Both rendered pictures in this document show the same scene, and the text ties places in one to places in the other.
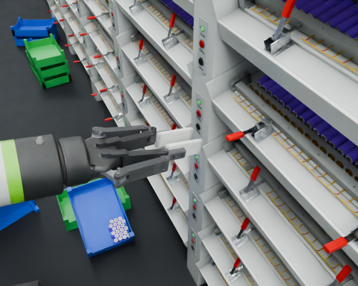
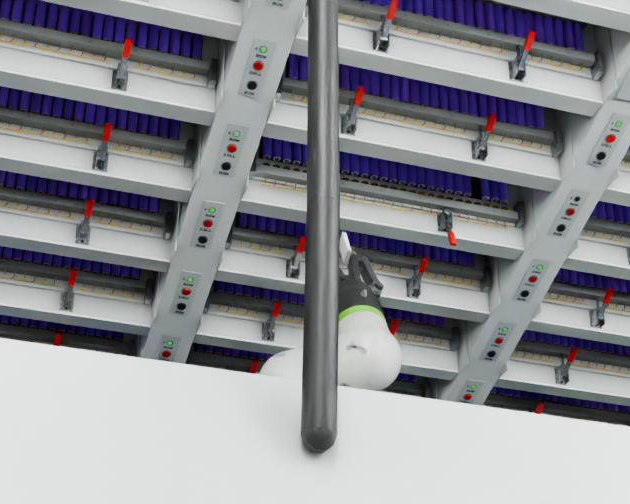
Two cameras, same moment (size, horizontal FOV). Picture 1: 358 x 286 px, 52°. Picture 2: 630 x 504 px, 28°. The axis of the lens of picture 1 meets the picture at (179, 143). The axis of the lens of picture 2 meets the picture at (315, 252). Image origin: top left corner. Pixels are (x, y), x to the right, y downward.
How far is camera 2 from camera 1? 2.10 m
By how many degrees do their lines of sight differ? 62
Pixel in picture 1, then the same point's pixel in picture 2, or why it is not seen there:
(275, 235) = not seen: hidden behind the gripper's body
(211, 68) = (246, 168)
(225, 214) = (228, 323)
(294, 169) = (370, 213)
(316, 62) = (384, 127)
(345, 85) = (417, 135)
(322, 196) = (403, 218)
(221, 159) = (230, 259)
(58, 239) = not seen: outside the picture
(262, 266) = not seen: hidden behind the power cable
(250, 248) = (283, 331)
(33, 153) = (374, 302)
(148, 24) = (13, 149)
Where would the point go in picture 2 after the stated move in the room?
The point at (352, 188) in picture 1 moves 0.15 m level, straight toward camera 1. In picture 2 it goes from (420, 199) to (464, 248)
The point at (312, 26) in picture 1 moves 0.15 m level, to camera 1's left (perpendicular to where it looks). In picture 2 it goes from (364, 100) to (339, 136)
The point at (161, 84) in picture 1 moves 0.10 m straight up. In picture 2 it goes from (36, 226) to (44, 187)
